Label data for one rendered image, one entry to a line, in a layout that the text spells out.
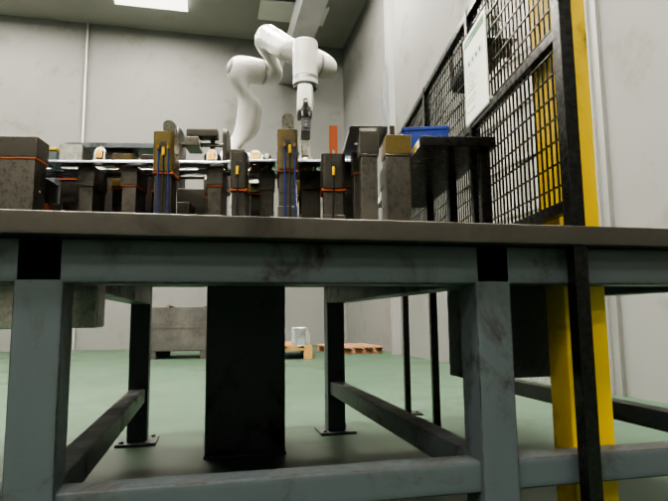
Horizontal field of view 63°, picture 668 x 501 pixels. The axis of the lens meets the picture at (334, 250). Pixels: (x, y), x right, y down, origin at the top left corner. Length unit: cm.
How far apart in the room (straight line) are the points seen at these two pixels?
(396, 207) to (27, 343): 103
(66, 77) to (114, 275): 1057
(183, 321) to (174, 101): 500
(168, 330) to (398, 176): 615
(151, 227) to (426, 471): 69
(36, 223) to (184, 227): 24
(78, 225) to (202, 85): 1030
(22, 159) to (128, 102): 946
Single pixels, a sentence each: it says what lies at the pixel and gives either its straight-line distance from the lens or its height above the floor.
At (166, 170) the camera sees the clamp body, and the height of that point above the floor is 93.
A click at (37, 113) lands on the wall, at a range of 1140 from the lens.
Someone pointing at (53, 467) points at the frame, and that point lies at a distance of 109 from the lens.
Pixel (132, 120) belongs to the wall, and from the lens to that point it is 1108.
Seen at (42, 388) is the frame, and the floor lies 40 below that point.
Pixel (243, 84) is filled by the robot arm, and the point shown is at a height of 143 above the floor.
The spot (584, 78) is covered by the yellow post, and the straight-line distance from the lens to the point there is 151.
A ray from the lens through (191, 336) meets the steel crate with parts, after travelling 750.
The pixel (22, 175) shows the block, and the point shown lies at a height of 92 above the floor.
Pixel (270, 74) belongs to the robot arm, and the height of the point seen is 149.
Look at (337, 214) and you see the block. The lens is 156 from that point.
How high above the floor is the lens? 52
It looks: 7 degrees up
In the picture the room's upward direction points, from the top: 1 degrees counter-clockwise
